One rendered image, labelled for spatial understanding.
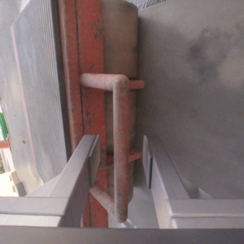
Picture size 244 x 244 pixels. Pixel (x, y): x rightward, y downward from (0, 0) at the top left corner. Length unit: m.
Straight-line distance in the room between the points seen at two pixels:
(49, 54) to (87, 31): 0.04
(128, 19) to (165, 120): 0.13
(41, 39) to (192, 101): 0.18
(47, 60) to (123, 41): 0.09
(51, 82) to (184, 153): 0.18
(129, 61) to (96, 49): 0.06
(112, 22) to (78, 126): 0.12
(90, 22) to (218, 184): 0.21
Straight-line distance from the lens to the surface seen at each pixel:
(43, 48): 0.20
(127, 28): 0.23
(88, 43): 0.17
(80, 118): 0.17
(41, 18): 0.20
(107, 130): 0.22
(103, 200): 0.19
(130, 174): 0.28
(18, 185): 3.32
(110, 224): 0.52
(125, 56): 0.22
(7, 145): 4.17
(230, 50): 0.20
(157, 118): 0.25
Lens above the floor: 0.20
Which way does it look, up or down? 37 degrees down
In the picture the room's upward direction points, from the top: 104 degrees counter-clockwise
